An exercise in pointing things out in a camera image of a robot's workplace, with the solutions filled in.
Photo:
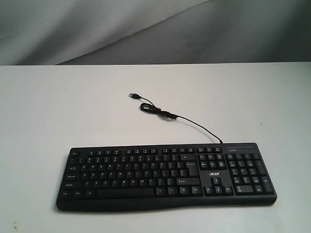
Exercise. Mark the grey backdrop cloth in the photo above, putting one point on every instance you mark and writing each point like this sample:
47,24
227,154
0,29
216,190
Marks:
130,32

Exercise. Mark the black acer keyboard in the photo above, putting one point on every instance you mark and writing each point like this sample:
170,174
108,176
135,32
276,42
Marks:
152,177

